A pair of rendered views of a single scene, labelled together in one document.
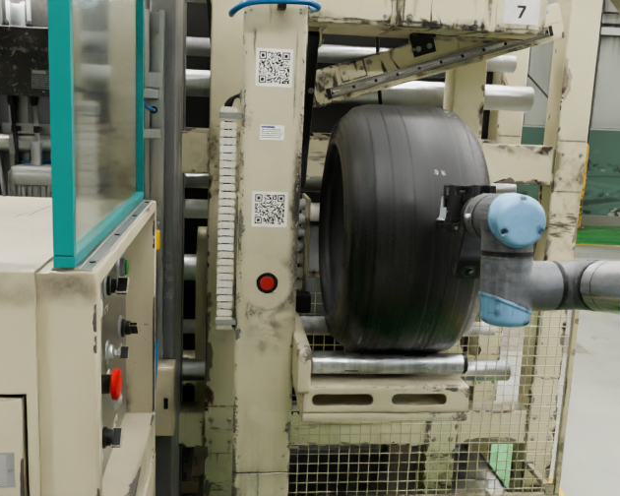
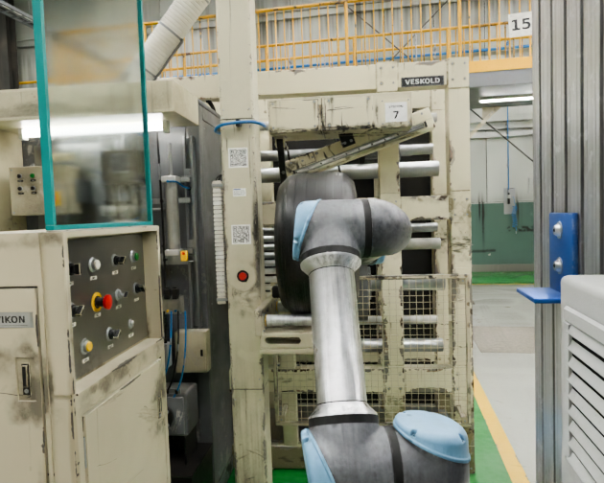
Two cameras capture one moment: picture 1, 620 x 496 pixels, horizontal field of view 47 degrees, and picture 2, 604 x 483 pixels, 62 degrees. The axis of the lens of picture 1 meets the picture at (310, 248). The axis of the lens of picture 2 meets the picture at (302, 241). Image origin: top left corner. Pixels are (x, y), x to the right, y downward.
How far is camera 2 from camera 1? 65 cm
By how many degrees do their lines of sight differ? 15
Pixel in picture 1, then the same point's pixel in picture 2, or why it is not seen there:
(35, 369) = (40, 274)
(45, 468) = (47, 320)
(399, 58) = (334, 149)
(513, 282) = not seen: hidden behind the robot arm
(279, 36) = (240, 141)
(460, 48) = (370, 140)
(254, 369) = (239, 326)
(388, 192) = (290, 217)
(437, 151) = (321, 193)
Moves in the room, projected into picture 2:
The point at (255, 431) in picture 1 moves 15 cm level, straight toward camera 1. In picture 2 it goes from (242, 363) to (231, 376)
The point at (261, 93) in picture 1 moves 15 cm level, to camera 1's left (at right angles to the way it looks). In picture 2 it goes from (232, 172) to (195, 173)
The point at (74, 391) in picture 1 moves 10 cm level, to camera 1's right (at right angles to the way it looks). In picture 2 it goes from (56, 284) to (96, 284)
